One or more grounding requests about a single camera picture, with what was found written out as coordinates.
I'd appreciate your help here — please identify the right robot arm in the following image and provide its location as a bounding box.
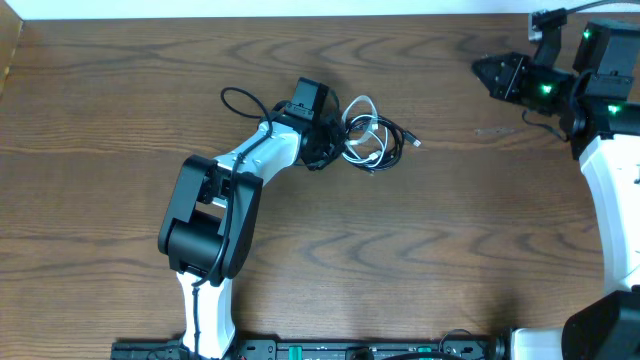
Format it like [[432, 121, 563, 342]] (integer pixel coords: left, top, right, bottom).
[[471, 9, 639, 359]]

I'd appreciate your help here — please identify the white USB cable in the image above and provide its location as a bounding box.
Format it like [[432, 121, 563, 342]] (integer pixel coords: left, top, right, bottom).
[[340, 94, 390, 169]]

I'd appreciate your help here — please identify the black USB cable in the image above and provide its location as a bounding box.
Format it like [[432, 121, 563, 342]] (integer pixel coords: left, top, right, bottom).
[[342, 114, 422, 174]]

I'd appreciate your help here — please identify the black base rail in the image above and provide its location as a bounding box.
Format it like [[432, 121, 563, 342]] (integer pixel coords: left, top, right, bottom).
[[109, 336, 508, 360]]

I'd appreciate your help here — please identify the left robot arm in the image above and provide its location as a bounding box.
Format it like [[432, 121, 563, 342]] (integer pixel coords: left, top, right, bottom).
[[158, 78, 345, 359]]

